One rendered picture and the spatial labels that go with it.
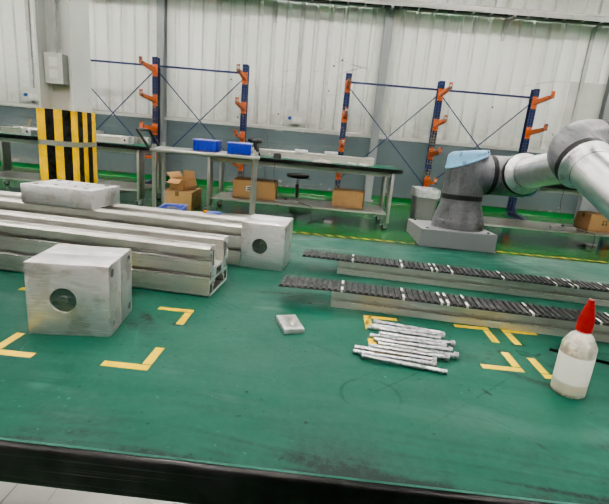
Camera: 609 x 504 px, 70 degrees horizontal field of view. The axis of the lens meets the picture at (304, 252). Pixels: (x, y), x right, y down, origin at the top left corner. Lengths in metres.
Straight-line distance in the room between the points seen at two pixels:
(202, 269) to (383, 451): 0.42
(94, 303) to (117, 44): 8.89
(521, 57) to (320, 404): 8.84
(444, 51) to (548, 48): 1.78
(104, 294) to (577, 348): 0.57
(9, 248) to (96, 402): 0.46
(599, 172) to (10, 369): 0.89
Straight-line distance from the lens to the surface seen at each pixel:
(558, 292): 1.00
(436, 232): 1.28
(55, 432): 0.46
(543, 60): 9.32
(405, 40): 8.68
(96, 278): 0.59
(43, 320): 0.64
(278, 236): 0.87
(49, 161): 4.13
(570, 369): 0.60
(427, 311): 0.74
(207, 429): 0.44
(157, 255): 0.75
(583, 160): 0.92
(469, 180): 1.33
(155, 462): 0.42
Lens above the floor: 1.05
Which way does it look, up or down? 15 degrees down
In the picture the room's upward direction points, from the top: 5 degrees clockwise
